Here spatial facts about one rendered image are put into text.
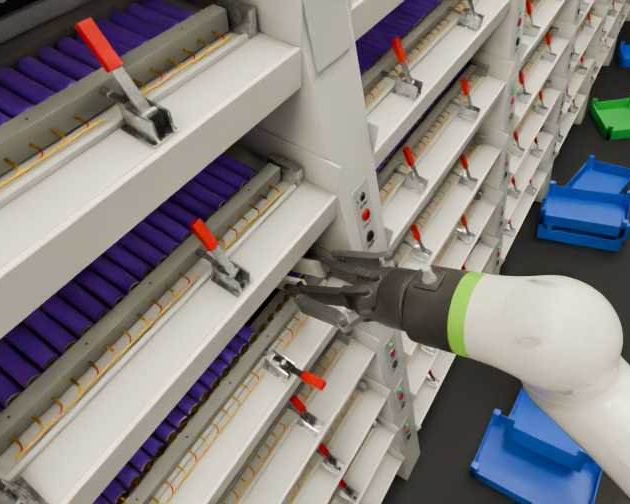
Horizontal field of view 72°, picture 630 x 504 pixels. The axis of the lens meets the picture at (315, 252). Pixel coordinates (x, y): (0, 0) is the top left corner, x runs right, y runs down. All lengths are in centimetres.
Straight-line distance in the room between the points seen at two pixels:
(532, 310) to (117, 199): 36
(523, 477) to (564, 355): 114
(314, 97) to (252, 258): 19
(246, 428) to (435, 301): 31
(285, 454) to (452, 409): 92
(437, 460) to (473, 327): 112
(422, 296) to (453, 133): 59
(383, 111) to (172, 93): 38
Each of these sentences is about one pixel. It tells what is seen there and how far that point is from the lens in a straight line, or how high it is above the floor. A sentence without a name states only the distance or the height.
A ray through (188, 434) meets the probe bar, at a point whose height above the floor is 97.
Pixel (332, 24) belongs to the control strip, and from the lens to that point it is 52.
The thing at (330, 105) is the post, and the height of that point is 124.
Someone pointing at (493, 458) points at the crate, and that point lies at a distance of 156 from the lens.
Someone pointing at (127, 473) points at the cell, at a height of 98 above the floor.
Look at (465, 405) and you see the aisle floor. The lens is 163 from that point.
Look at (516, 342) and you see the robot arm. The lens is 45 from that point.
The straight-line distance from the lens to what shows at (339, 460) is 96.
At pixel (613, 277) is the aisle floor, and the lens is 203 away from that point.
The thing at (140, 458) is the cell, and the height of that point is 98.
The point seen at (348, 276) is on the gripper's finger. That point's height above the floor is 103.
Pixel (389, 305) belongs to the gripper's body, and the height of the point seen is 107.
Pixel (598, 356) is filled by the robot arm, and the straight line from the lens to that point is 44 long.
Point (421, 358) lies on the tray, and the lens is 128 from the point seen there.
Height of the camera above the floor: 147
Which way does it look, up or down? 43 degrees down
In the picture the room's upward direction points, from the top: 18 degrees counter-clockwise
